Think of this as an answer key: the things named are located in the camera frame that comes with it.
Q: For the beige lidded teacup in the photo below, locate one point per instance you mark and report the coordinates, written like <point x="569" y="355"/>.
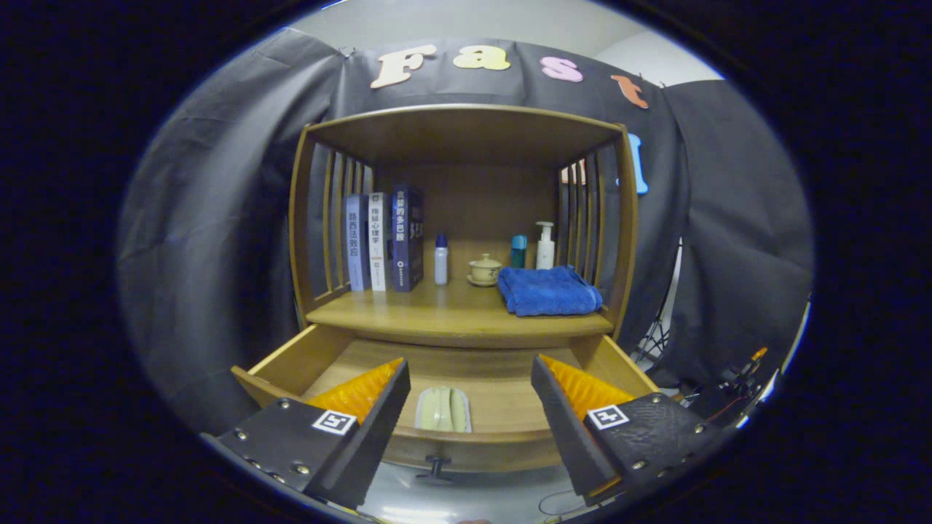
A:
<point x="484" y="271"/>

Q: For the blue folded towel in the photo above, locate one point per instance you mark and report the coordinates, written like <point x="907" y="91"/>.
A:
<point x="550" y="292"/>

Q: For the wooden cabinet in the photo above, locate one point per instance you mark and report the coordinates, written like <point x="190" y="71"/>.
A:
<point x="466" y="135"/>

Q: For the white pump bottle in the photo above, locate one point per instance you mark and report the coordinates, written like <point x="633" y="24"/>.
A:
<point x="545" y="255"/>

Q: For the black equipment with orange part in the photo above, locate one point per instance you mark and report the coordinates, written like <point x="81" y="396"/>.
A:
<point x="728" y="393"/>

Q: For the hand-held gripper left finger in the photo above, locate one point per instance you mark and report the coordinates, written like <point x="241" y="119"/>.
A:
<point x="371" y="437"/>

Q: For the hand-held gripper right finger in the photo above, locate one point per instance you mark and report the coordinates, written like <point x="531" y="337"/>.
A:
<point x="564" y="429"/>

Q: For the wooden countertop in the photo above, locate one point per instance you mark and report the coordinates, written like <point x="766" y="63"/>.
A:
<point x="437" y="309"/>

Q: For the dark blue book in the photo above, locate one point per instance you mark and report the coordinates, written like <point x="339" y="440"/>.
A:
<point x="405" y="240"/>

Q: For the pale blue book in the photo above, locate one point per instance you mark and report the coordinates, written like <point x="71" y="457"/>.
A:
<point x="355" y="247"/>

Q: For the white bottle with blue cap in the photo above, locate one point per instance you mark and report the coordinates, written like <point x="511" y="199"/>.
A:
<point x="441" y="266"/>

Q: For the teal bottle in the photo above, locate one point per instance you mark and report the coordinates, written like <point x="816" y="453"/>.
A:
<point x="518" y="253"/>

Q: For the white book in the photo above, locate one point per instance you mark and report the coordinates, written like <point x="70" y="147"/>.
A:
<point x="378" y="244"/>

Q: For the black tripod stand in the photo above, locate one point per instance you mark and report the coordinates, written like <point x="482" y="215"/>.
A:
<point x="655" y="338"/>

